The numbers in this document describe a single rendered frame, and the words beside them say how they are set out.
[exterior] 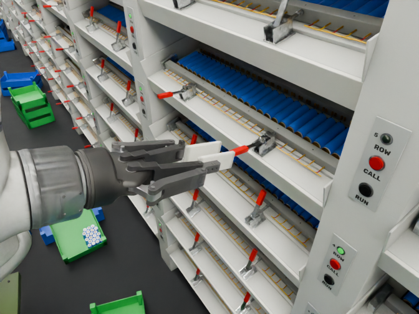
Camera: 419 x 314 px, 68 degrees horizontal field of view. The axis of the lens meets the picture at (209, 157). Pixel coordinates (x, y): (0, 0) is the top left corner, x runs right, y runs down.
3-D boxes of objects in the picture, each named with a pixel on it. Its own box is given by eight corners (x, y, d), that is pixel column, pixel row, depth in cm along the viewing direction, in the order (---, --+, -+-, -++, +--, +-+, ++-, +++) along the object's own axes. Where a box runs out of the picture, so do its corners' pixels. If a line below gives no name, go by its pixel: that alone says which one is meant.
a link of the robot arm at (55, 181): (35, 247, 34) (90, 232, 37) (28, 178, 30) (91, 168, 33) (20, 199, 40) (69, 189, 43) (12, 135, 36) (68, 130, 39)
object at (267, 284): (285, 336, 75) (282, 319, 65) (164, 192, 114) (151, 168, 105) (343, 280, 80) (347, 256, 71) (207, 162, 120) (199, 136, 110)
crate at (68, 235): (107, 244, 155) (106, 238, 148) (65, 265, 146) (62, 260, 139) (84, 195, 166) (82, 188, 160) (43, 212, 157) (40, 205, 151)
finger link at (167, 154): (121, 182, 43) (116, 177, 44) (183, 163, 51) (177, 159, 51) (123, 158, 41) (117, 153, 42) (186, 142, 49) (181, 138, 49)
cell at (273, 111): (293, 106, 64) (270, 122, 63) (287, 102, 66) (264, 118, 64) (293, 98, 63) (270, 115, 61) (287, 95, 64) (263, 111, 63)
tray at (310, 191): (323, 223, 50) (325, 188, 44) (152, 90, 90) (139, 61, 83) (399, 155, 56) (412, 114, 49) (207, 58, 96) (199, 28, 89)
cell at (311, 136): (327, 123, 59) (303, 141, 57) (328, 115, 58) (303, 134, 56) (335, 127, 58) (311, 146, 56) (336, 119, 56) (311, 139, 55)
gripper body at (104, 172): (67, 186, 43) (131, 174, 48) (87, 225, 37) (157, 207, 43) (67, 137, 39) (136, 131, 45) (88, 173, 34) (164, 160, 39)
